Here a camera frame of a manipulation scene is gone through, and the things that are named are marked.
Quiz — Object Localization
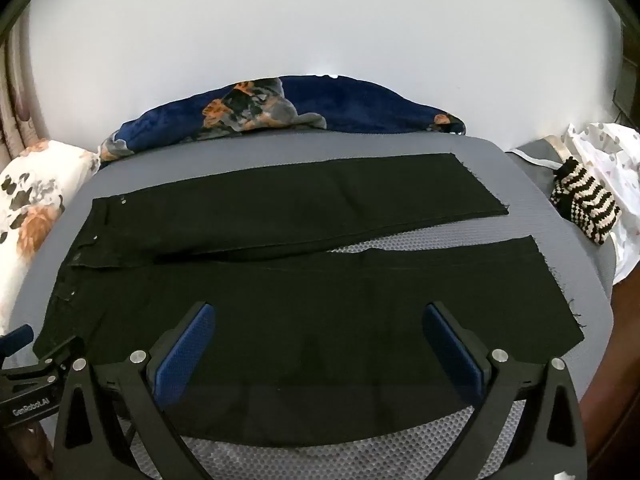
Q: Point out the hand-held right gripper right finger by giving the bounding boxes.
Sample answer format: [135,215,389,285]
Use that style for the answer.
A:
[421,301,587,480]

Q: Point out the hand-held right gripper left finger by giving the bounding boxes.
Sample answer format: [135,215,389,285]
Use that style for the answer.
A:
[52,301,217,480]

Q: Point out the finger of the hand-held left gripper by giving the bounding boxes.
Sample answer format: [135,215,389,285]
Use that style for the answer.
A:
[0,325,35,358]
[31,335,87,378]

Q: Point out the black pants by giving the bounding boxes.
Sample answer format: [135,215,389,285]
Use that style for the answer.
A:
[32,152,586,448]

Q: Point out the white floral cloth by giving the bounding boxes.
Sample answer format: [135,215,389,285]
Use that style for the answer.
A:
[0,140,103,336]

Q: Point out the brown wooden furniture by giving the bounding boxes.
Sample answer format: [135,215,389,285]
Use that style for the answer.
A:
[575,270,640,471]

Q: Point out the grey mesh mat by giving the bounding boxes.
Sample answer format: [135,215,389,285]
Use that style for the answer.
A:
[10,127,618,480]

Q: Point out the black and white striped knit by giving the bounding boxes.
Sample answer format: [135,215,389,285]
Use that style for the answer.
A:
[550,157,623,246]

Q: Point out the grey cloth with white trim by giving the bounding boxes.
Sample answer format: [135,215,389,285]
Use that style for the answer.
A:
[505,137,566,181]

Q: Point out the white printed cloth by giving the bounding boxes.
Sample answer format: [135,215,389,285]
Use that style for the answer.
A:
[565,122,640,286]

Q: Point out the blue floral blanket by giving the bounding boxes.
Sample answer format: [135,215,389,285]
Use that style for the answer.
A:
[97,75,468,168]

